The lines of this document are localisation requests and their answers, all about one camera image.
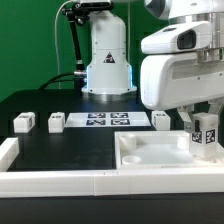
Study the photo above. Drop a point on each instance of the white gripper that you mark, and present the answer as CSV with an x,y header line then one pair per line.
x,y
178,80

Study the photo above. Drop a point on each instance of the white square table top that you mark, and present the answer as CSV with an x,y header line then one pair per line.
x,y
159,149

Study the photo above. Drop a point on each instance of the white marker sheet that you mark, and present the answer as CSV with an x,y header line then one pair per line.
x,y
107,119

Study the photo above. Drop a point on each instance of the white left fence bar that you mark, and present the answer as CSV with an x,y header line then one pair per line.
x,y
9,150

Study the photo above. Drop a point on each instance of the white fence bar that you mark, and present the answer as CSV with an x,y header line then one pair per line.
x,y
9,150
115,182

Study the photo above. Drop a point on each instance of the white front fence bar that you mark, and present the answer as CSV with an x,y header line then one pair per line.
x,y
115,182

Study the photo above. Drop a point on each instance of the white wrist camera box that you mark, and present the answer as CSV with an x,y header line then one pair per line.
x,y
177,38

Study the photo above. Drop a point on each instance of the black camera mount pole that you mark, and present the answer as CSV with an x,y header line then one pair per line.
x,y
76,17

